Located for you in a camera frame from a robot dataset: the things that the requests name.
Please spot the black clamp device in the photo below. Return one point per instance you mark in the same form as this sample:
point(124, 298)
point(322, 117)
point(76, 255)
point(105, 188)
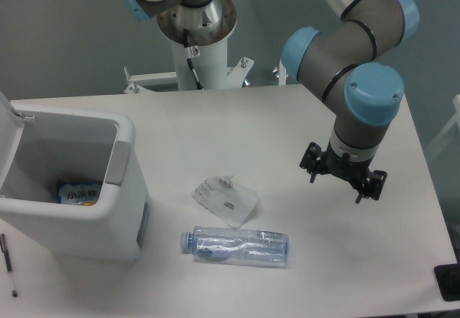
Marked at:
point(447, 277)

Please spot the white frame bar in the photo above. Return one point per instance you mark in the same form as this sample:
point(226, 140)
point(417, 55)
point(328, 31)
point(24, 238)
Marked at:
point(445, 136)

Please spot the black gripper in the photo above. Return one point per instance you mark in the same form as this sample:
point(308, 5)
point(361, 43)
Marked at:
point(368, 184)

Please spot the blue snack packet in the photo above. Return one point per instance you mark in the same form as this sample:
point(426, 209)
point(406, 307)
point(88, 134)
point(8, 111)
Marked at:
point(78, 193)

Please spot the clear plastic wrapper bag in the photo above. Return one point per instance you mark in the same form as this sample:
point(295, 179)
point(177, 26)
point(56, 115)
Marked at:
point(228, 200)

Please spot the black pen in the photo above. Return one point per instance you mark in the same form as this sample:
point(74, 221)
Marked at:
point(9, 269)

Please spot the clear plastic water bottle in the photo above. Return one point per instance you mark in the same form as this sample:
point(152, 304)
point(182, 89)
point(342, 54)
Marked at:
point(242, 247)

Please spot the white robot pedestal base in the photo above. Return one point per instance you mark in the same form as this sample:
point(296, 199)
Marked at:
point(198, 39)

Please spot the white plastic trash can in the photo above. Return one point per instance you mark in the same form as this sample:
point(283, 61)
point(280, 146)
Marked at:
point(41, 145)

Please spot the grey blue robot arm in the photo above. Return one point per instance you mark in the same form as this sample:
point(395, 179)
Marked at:
point(340, 69)

